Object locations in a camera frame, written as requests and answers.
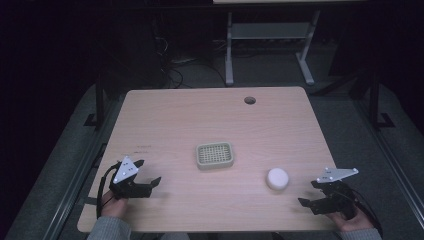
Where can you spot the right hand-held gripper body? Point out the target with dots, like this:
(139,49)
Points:
(337,195)

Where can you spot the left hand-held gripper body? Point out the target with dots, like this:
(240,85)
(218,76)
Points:
(125,170)

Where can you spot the round white soap bar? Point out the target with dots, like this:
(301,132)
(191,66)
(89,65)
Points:
(277,178)

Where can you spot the person's right hand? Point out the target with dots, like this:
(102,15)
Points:
(355,223)

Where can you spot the person's left hand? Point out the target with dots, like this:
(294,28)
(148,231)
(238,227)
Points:
(113,207)

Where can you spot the black metal stand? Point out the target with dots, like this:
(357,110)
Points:
(375,100)
(99,100)

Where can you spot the white metal desk frame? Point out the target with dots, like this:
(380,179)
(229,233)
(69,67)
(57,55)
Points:
(270,31)

